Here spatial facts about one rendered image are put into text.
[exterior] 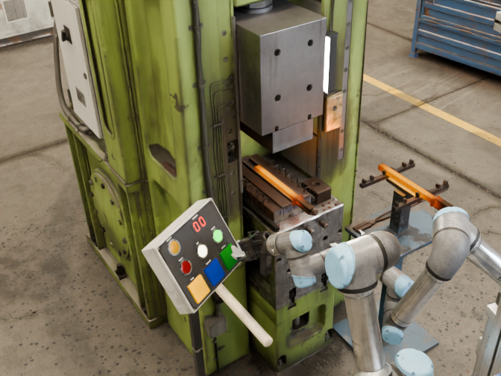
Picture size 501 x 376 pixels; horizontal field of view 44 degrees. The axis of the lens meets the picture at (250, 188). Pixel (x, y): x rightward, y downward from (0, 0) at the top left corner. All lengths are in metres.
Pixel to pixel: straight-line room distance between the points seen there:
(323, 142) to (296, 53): 0.62
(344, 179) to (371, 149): 1.95
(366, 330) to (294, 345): 1.38
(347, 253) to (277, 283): 1.09
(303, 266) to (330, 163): 0.90
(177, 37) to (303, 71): 0.50
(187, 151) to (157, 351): 1.36
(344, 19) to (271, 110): 0.53
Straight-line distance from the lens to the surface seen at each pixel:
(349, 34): 2.68
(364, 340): 1.85
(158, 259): 2.16
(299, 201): 2.62
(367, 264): 1.75
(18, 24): 7.54
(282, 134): 2.43
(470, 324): 3.64
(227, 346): 3.19
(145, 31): 2.56
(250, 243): 2.20
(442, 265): 2.05
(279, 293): 2.83
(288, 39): 2.28
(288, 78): 2.34
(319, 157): 2.84
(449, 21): 6.35
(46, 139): 5.45
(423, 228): 2.99
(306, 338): 3.21
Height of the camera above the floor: 2.55
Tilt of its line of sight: 35 degrees down
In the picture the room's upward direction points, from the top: 2 degrees counter-clockwise
